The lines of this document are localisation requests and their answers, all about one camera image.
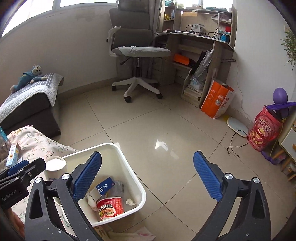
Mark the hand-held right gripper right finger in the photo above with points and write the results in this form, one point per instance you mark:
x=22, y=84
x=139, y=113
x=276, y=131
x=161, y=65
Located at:
x=205, y=177

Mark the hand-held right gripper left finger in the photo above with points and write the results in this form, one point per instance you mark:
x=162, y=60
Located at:
x=87, y=177

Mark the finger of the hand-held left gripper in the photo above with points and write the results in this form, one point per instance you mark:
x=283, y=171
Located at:
x=34, y=167
x=17, y=168

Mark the blue cardboard box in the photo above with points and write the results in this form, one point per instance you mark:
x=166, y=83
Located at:
x=105, y=186

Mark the white paper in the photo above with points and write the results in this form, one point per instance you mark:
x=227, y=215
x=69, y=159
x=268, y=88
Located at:
x=92, y=202

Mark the crushed clear plastic bottle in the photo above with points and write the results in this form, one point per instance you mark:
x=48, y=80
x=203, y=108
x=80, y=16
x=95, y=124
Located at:
x=118, y=188

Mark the white plastic bin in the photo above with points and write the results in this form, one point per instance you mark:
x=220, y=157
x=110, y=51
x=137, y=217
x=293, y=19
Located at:
x=120, y=160

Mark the red instant noodle cup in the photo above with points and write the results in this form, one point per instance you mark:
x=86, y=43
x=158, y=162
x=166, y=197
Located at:
x=109, y=208

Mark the light blue milk carton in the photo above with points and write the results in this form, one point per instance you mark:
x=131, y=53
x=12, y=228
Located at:
x=12, y=155

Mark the white paper cup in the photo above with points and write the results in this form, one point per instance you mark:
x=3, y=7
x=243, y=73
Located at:
x=55, y=166

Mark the floral tablecloth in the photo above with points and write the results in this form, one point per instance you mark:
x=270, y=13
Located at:
x=34, y=141

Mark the dark grey ottoman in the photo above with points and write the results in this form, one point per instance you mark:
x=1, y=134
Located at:
x=30, y=120

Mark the small white tissue wad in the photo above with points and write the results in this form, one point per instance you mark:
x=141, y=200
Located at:
x=130, y=202

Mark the white bathroom scale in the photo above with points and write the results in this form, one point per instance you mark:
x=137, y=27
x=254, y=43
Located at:
x=235, y=126

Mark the red printed bucket bag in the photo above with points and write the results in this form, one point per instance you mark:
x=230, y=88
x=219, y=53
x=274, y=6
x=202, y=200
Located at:
x=261, y=132

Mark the pinkish plastic bag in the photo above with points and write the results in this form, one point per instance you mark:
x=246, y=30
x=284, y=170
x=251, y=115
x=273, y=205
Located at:
x=134, y=234

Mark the grey quilted striped mat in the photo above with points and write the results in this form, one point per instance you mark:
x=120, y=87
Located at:
x=30, y=92

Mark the orange paper bag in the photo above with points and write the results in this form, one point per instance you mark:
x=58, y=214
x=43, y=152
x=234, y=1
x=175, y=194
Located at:
x=212, y=99

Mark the stack of books under desk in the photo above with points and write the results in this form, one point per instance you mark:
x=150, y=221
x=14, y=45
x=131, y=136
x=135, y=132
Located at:
x=192, y=93

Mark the blue monkey plush toy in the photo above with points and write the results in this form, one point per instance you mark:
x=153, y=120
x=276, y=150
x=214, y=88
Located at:
x=26, y=77

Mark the purple toy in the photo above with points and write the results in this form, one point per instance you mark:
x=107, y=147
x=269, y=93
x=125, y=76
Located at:
x=279, y=95

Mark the silver foil bag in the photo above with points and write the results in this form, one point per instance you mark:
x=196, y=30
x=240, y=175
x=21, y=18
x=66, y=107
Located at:
x=203, y=63

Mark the orange flat box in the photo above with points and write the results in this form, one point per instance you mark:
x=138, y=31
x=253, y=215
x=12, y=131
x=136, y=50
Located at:
x=181, y=59

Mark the grey office chair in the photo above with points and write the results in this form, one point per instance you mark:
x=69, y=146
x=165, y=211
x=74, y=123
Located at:
x=136, y=49

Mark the blue bottle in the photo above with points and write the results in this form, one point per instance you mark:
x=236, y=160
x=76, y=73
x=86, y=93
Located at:
x=223, y=37

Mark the wooden desk with shelves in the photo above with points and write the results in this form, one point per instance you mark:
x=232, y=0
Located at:
x=185, y=37

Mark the white desk device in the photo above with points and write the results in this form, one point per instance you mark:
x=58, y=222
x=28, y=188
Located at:
x=197, y=28

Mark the green leafy plant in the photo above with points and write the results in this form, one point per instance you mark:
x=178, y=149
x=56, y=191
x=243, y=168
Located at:
x=290, y=46

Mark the large window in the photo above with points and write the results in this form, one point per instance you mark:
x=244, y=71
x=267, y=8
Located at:
x=57, y=9

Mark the grey curtain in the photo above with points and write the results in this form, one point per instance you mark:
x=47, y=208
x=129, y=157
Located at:
x=156, y=14

